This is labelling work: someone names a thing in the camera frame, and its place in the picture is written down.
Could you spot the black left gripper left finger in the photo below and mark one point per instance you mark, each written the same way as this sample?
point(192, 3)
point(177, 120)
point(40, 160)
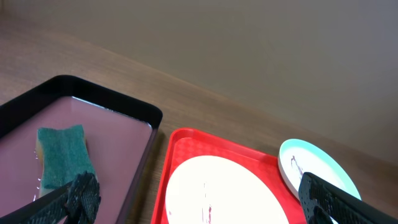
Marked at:
point(76, 202)

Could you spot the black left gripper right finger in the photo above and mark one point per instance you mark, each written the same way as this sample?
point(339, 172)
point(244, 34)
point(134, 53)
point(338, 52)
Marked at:
point(323, 202)

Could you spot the green yellow sponge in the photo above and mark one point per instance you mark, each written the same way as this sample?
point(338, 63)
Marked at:
point(63, 155)

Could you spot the light blue plate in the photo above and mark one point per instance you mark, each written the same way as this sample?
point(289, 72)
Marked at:
point(297, 157)

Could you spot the white plate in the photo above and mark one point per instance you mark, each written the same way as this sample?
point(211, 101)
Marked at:
point(211, 189)

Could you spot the red serving tray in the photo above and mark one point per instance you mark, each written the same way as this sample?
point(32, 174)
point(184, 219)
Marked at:
point(186, 143)

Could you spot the black tray with pink water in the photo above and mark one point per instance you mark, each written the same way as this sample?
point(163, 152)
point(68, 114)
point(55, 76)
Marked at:
point(119, 132)

